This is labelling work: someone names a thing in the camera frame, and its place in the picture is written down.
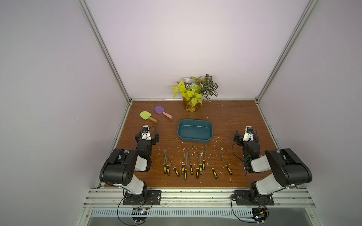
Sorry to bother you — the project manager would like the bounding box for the controller board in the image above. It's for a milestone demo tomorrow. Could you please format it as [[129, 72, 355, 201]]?
[[131, 208, 149, 225], [251, 207, 268, 224]]

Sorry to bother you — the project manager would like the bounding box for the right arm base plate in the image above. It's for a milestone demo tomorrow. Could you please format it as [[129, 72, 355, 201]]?
[[231, 190, 275, 206]]

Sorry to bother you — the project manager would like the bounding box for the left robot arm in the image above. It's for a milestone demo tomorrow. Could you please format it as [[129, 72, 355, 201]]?
[[100, 126, 159, 199]]

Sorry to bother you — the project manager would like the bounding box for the aluminium front rail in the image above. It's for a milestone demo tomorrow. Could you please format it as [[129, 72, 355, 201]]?
[[82, 188, 316, 208]]

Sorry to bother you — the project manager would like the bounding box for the amber vase with plants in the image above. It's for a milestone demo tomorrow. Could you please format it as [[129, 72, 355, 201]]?
[[171, 73, 218, 113]]

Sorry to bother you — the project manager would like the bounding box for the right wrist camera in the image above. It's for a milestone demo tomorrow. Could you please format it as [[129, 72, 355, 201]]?
[[243, 126, 254, 141]]

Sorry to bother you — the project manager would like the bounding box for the right controller board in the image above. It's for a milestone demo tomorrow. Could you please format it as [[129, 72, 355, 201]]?
[[251, 207, 268, 224]]

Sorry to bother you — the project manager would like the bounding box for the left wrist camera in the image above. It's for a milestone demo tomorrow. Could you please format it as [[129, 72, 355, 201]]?
[[141, 125, 151, 140]]

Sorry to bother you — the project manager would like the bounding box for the left controller board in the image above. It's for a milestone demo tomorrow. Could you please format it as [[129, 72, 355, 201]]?
[[131, 208, 149, 225]]

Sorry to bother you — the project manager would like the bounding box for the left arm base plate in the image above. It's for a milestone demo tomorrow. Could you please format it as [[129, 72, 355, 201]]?
[[123, 190, 162, 206]]

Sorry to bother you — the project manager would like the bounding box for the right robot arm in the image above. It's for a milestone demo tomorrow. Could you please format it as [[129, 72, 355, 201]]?
[[233, 126, 313, 202]]

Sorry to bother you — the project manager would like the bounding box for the purple toy shovel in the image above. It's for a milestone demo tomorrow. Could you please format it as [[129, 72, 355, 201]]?
[[154, 105, 173, 119]]

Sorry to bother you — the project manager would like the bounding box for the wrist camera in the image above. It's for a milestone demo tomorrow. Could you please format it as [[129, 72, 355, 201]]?
[[243, 126, 254, 141], [141, 125, 151, 140]]

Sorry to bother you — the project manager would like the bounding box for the green toy shovel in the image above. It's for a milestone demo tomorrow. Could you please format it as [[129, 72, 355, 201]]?
[[140, 111, 157, 123]]

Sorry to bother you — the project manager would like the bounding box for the teal plastic storage box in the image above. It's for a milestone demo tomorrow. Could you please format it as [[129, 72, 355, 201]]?
[[177, 119, 214, 144]]

